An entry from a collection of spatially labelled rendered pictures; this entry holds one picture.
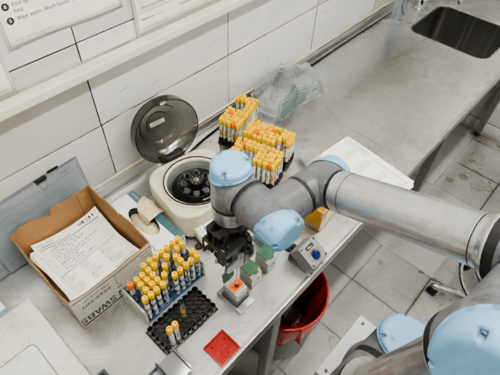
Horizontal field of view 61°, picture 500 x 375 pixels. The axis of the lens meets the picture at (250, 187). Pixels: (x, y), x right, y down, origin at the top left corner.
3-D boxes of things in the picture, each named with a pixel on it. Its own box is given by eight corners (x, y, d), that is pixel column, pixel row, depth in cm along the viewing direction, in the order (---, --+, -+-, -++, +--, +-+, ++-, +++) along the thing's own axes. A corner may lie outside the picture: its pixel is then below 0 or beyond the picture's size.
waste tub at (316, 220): (318, 234, 131) (324, 214, 123) (283, 212, 136) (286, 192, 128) (340, 207, 138) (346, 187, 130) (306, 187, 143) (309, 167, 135)
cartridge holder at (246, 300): (240, 315, 113) (240, 309, 110) (216, 294, 117) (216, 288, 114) (254, 301, 115) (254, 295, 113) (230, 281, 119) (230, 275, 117)
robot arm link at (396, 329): (427, 365, 89) (457, 342, 79) (389, 410, 83) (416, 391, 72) (382, 322, 94) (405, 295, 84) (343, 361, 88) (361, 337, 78)
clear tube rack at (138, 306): (149, 326, 110) (144, 314, 105) (125, 301, 114) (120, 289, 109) (206, 275, 120) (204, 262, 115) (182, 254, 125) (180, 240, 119)
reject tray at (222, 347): (222, 367, 104) (222, 367, 103) (202, 349, 107) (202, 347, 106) (241, 347, 107) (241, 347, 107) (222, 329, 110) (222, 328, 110)
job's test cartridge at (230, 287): (236, 306, 113) (236, 295, 108) (224, 295, 115) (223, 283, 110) (246, 296, 115) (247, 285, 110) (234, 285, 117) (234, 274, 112)
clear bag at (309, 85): (290, 111, 169) (294, 82, 159) (268, 88, 178) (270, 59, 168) (330, 97, 176) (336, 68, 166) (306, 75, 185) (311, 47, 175)
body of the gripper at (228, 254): (202, 251, 92) (199, 219, 83) (229, 228, 97) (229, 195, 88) (227, 273, 89) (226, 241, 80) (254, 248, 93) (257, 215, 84)
